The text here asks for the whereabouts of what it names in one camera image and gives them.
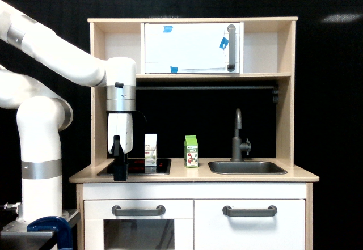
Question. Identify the wooden toy kitchen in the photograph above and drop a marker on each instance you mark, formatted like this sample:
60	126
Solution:
219	95

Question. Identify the black stovetop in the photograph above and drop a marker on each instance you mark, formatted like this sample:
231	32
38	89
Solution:
138	168

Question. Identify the green juice carton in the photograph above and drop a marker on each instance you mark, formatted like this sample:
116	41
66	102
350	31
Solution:
191	151

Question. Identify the dark hanging rail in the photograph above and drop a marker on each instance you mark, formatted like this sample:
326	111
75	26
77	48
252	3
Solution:
208	88

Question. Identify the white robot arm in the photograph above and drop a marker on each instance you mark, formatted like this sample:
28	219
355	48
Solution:
41	114

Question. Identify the grey cabinet door handle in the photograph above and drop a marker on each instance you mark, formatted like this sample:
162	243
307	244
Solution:
271	211

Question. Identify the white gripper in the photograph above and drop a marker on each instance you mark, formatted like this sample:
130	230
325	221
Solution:
120	142

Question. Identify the white cabinet door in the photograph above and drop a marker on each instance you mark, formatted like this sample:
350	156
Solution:
214	230

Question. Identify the grey microwave handle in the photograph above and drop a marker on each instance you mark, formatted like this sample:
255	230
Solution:
232	44

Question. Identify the grey faucet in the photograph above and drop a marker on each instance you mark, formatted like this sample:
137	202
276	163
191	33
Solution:
237	145

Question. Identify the white oven door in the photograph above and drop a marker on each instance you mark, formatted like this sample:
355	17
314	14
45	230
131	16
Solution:
172	230

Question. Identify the grey oven door handle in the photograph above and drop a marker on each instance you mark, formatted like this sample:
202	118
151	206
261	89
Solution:
133	212

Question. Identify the white microwave door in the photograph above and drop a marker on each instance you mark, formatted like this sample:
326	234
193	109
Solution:
190	48

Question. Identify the white milk carton box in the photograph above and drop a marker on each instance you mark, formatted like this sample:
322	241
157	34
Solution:
150	150

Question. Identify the blue clamp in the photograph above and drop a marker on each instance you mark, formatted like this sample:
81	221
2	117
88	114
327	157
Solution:
57	224

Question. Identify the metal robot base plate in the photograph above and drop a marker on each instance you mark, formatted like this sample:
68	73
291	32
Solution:
19	227

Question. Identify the grey sink basin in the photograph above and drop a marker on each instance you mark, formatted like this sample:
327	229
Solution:
244	168

